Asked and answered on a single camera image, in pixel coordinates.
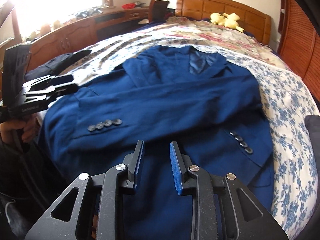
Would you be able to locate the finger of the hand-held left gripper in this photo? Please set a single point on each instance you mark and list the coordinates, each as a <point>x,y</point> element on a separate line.
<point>62,79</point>
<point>65,90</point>

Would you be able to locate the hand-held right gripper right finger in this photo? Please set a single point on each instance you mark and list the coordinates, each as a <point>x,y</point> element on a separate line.
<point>175,170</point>

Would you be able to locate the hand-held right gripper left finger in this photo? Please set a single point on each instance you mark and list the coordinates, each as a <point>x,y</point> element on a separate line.
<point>138,170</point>

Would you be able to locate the blue suit jacket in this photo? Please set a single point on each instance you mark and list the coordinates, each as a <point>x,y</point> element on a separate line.
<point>175,100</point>

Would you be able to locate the person's left hand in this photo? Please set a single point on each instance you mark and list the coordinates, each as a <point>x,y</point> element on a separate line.
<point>28,130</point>

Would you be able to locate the black jacket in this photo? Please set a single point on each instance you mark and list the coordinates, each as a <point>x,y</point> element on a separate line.
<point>62,60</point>

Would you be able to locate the wooden desk with cabinets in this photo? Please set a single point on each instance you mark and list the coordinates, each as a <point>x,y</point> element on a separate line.
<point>75,32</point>

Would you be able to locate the black hand-held devices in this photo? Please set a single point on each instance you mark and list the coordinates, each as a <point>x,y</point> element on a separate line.
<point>87,12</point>

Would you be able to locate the red bowl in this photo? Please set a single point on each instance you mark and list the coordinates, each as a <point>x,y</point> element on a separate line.
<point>128,6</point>

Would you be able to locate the dark wooden chair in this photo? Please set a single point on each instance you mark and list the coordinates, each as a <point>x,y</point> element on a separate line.
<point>157,7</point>

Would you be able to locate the blue floral bedspread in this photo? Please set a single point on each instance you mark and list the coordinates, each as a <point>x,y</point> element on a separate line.
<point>287,105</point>

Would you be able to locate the pink floral quilt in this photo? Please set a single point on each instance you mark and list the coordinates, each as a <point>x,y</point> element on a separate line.
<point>225,37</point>

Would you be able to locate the dark grey cloth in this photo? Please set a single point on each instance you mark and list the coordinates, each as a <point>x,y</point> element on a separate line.
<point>312,130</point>

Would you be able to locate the wooden bed headboard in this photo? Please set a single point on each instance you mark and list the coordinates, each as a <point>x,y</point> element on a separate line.
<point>200,7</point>

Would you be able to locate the yellow plush toy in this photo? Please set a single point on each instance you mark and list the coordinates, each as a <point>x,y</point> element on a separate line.
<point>225,20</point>

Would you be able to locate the wooden slatted wardrobe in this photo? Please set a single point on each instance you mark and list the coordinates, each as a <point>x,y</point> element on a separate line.
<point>300,42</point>

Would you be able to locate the narrow wooden corner shelf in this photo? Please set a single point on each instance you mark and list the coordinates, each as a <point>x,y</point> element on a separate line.
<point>283,22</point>

